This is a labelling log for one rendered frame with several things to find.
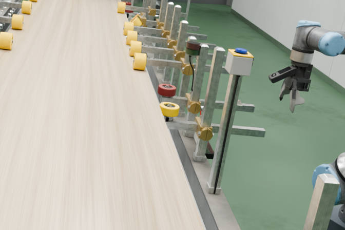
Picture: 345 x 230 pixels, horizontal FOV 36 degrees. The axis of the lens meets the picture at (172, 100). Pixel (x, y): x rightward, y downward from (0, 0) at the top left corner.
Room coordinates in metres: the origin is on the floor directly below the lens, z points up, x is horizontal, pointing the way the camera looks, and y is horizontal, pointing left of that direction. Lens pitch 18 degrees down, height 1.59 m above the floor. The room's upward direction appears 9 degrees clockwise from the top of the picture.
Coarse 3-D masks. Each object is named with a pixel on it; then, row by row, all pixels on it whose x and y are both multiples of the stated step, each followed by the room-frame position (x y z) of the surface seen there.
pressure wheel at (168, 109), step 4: (160, 104) 2.00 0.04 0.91; (164, 104) 2.01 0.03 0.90; (168, 104) 2.00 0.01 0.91; (172, 104) 2.03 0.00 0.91; (176, 104) 2.03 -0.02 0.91; (164, 108) 1.97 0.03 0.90; (168, 108) 1.97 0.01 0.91; (172, 108) 1.97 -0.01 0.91; (176, 108) 1.98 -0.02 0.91; (164, 112) 1.97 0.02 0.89; (168, 112) 1.96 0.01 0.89; (172, 112) 1.97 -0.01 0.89; (176, 112) 1.98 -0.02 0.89; (168, 116) 1.97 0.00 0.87; (172, 116) 1.97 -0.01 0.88; (176, 116) 1.99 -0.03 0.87; (168, 120) 2.00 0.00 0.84
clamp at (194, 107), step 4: (188, 96) 2.28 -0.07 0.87; (188, 100) 2.24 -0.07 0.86; (188, 104) 2.23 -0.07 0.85; (192, 104) 2.19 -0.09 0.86; (196, 104) 2.20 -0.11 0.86; (200, 104) 2.22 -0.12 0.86; (188, 108) 2.20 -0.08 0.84; (192, 108) 2.19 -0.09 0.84; (196, 108) 2.20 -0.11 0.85; (200, 108) 2.20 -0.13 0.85; (192, 112) 2.19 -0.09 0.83; (196, 112) 2.20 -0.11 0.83
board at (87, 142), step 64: (64, 0) 4.09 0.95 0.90; (0, 64) 2.19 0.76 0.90; (64, 64) 2.35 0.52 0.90; (128, 64) 2.54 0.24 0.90; (0, 128) 1.53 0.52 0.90; (64, 128) 1.61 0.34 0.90; (128, 128) 1.71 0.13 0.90; (0, 192) 1.15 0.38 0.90; (64, 192) 1.21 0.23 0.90; (128, 192) 1.26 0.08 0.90
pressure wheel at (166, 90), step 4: (160, 84) 2.27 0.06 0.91; (164, 84) 2.28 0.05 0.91; (168, 84) 2.29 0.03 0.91; (160, 88) 2.23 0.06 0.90; (164, 88) 2.22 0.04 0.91; (168, 88) 2.23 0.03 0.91; (172, 88) 2.24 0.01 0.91; (160, 92) 2.22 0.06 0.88; (164, 92) 2.22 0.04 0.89; (168, 92) 2.22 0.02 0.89; (172, 92) 2.23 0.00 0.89; (164, 96) 2.24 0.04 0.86; (168, 96) 2.22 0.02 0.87; (172, 96) 2.23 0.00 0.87
